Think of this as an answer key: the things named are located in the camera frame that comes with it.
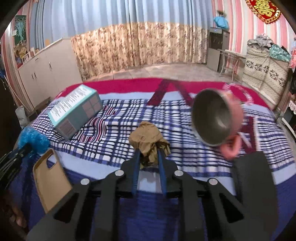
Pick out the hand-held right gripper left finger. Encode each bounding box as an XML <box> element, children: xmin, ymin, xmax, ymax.
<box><xmin>26</xmin><ymin>148</ymin><xmax>141</xmax><ymax>241</ymax></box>

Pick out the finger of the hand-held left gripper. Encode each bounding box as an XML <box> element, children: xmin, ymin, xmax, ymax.
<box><xmin>5</xmin><ymin>145</ymin><xmax>33</xmax><ymax>167</ymax></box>

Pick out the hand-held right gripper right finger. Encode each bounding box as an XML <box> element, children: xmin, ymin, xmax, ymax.
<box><xmin>157</xmin><ymin>147</ymin><xmax>264</xmax><ymax>241</ymax></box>

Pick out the blue plastic bag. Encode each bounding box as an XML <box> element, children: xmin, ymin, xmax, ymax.
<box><xmin>17</xmin><ymin>126</ymin><xmax>50</xmax><ymax>156</ymax></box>

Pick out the brown paper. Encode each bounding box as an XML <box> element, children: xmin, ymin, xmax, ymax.
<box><xmin>129</xmin><ymin>121</ymin><xmax>171</xmax><ymax>167</ymax></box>

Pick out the white bag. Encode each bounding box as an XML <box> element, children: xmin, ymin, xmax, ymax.
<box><xmin>15</xmin><ymin>105</ymin><xmax>28</xmax><ymax>129</ymax></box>

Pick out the tan phone case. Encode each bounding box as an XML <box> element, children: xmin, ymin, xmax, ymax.
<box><xmin>32</xmin><ymin>148</ymin><xmax>73</xmax><ymax>214</ymax></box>

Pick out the teal cardboard box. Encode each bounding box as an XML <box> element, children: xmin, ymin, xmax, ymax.
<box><xmin>47</xmin><ymin>85</ymin><xmax>104</xmax><ymax>141</ymax></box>

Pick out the pink bowl with metal inside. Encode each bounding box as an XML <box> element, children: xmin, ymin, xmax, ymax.
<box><xmin>191</xmin><ymin>88</ymin><xmax>245</xmax><ymax>160</ymax></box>

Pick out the white cabinet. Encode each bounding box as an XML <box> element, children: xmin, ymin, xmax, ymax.
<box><xmin>18</xmin><ymin>38</ymin><xmax>83</xmax><ymax>109</ymax></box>

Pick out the black flat pad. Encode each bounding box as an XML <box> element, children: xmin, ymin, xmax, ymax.
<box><xmin>232</xmin><ymin>152</ymin><xmax>278</xmax><ymax>224</ymax></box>

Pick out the folding table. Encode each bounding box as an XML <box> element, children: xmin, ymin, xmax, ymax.
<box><xmin>217</xmin><ymin>49</ymin><xmax>247</xmax><ymax>81</ymax></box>

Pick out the patterned cloth covered stack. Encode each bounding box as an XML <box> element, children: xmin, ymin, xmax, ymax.
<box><xmin>242</xmin><ymin>44</ymin><xmax>292</xmax><ymax>105</ymax></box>

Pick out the blue floral curtain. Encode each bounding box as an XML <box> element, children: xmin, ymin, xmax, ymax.
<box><xmin>29</xmin><ymin>0</ymin><xmax>214</xmax><ymax>81</ymax></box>

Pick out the blue cover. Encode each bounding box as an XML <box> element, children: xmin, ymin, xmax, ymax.
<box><xmin>213</xmin><ymin>16</ymin><xmax>229</xmax><ymax>30</ymax></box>

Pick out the grey clothes pile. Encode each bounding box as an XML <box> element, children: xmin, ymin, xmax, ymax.
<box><xmin>247</xmin><ymin>34</ymin><xmax>274</xmax><ymax>48</ymax></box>

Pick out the teal patterned cloth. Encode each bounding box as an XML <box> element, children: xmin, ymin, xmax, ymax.
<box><xmin>269</xmin><ymin>44</ymin><xmax>292</xmax><ymax>62</ymax></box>

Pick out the clothes rack with hanging clothes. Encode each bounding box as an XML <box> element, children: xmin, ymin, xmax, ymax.
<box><xmin>290</xmin><ymin>37</ymin><xmax>296</xmax><ymax>69</ymax></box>

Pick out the wall poster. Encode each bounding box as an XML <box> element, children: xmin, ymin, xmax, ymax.
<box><xmin>14</xmin><ymin>15</ymin><xmax>27</xmax><ymax>44</ymax></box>

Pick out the red heart wall decoration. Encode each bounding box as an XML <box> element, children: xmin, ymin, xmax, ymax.
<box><xmin>245</xmin><ymin>0</ymin><xmax>281</xmax><ymax>24</ymax></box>

